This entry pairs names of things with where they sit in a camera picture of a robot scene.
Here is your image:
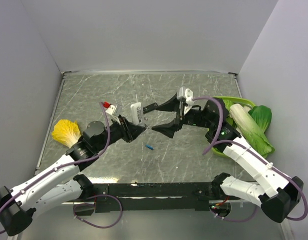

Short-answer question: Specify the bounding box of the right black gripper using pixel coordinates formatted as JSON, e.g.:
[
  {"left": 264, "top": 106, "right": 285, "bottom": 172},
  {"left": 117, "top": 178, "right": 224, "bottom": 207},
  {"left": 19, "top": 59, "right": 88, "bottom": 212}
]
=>
[{"left": 151, "top": 91, "right": 214, "bottom": 138}]

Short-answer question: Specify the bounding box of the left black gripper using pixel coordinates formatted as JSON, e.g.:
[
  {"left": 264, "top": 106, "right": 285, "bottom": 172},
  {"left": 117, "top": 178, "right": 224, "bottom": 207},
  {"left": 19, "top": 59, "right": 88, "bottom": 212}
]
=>
[{"left": 94, "top": 114, "right": 145, "bottom": 152}]

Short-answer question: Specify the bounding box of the blue battery lone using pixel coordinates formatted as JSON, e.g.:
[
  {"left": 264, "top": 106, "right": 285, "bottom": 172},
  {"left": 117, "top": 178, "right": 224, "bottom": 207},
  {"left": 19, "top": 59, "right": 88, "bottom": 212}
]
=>
[{"left": 145, "top": 144, "right": 154, "bottom": 151}]

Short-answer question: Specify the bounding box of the white remote control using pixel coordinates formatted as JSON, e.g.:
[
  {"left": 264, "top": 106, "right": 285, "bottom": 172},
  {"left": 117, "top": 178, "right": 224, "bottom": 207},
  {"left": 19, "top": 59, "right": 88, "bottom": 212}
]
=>
[{"left": 130, "top": 102, "right": 144, "bottom": 126}]

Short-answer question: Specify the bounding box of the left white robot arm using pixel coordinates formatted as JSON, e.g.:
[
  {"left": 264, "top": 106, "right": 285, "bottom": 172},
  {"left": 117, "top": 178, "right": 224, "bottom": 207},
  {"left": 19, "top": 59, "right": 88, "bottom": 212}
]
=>
[{"left": 0, "top": 115, "right": 146, "bottom": 236}]

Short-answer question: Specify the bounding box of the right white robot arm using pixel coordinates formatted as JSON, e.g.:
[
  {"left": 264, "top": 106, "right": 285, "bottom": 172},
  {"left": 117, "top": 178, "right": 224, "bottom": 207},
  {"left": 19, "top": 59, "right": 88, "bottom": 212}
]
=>
[{"left": 152, "top": 93, "right": 308, "bottom": 223}]

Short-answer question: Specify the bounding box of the green plastic basket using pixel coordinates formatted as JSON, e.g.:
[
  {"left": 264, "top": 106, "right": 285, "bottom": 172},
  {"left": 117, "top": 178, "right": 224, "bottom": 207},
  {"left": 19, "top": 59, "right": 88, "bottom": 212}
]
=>
[{"left": 211, "top": 96, "right": 256, "bottom": 158}]

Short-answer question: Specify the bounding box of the green cabbage toy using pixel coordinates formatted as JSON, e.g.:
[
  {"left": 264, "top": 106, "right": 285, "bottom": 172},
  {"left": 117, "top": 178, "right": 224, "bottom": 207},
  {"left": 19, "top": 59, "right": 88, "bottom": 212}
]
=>
[{"left": 223, "top": 99, "right": 234, "bottom": 118}]

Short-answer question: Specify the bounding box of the yellow cabbage toy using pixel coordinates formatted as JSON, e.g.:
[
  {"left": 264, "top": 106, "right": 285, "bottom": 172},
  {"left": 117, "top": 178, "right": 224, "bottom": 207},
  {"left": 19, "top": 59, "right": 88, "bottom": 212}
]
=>
[{"left": 51, "top": 119, "right": 81, "bottom": 148}]

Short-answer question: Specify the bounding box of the large bok choy toy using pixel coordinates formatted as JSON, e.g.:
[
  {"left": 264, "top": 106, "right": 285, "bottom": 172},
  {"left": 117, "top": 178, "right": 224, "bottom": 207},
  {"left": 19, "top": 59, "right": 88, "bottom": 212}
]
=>
[{"left": 229, "top": 103, "right": 275, "bottom": 158}]

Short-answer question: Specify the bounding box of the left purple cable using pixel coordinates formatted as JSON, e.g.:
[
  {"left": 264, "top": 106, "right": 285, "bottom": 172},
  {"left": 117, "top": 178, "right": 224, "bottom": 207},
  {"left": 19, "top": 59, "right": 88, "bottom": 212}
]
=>
[{"left": 0, "top": 101, "right": 124, "bottom": 236}]

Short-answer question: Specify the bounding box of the purple cable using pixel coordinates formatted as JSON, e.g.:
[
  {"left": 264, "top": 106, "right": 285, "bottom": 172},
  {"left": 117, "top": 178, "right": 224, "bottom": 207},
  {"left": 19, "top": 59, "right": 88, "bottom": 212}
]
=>
[
  {"left": 192, "top": 96, "right": 308, "bottom": 222},
  {"left": 0, "top": 101, "right": 124, "bottom": 236}
]

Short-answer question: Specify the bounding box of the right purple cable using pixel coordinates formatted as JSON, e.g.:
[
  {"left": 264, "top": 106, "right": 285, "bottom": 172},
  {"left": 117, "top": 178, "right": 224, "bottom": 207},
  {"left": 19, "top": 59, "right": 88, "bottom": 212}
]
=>
[{"left": 192, "top": 96, "right": 308, "bottom": 222}]

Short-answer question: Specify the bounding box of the black mounting base plate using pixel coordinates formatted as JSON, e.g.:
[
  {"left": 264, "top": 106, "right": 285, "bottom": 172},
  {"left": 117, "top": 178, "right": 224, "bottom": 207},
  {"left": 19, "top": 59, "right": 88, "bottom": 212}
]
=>
[{"left": 73, "top": 182, "right": 238, "bottom": 213}]

